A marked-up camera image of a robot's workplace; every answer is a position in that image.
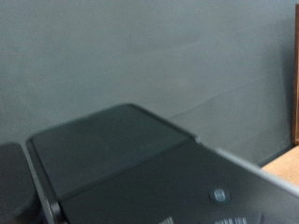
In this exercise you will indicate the black Keurig coffee machine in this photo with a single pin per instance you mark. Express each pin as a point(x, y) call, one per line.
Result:
point(140, 174)

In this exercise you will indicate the brown wooden post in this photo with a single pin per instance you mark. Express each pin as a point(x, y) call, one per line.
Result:
point(296, 77)

